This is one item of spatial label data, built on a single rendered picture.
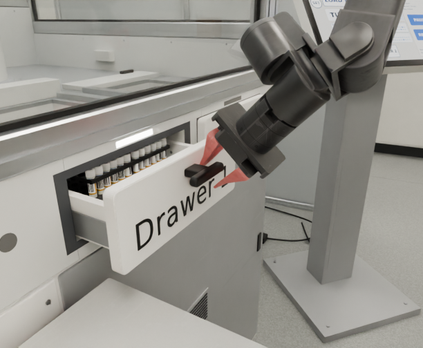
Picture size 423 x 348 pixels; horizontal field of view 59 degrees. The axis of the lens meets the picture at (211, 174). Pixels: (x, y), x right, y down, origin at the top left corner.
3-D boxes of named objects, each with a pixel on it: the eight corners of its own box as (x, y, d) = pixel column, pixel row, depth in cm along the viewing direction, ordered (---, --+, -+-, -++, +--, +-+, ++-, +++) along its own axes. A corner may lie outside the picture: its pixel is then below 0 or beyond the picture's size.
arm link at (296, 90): (321, 90, 39) (345, 97, 43) (288, 43, 41) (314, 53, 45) (274, 131, 43) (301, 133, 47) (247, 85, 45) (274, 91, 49)
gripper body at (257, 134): (230, 110, 52) (265, 73, 48) (277, 166, 52) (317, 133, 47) (207, 121, 47) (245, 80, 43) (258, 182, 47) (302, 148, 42)
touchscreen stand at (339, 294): (419, 314, 150) (493, 47, 111) (323, 343, 137) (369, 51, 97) (341, 247, 194) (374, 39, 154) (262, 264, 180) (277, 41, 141)
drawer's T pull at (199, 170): (224, 170, 54) (224, 161, 53) (196, 189, 48) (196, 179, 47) (202, 166, 55) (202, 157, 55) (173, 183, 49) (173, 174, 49)
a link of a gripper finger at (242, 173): (205, 153, 57) (245, 114, 52) (236, 189, 57) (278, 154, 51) (181, 168, 52) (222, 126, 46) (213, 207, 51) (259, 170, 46)
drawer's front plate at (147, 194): (234, 188, 67) (236, 129, 63) (122, 277, 44) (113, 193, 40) (226, 186, 68) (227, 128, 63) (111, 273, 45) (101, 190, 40)
